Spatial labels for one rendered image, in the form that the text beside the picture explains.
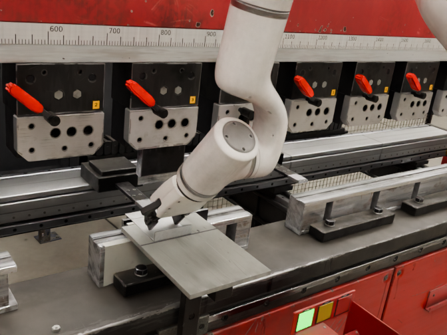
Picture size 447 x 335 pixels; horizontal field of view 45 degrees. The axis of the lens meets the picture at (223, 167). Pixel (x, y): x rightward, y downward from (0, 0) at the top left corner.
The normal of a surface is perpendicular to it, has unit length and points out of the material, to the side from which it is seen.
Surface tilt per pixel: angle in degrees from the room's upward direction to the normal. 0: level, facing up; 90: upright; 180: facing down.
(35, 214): 90
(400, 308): 90
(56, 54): 90
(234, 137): 40
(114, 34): 90
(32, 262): 0
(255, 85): 104
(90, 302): 0
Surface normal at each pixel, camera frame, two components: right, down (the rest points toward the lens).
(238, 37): -0.47, 0.31
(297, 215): -0.81, 0.11
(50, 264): 0.12, -0.93
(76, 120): 0.58, 0.36
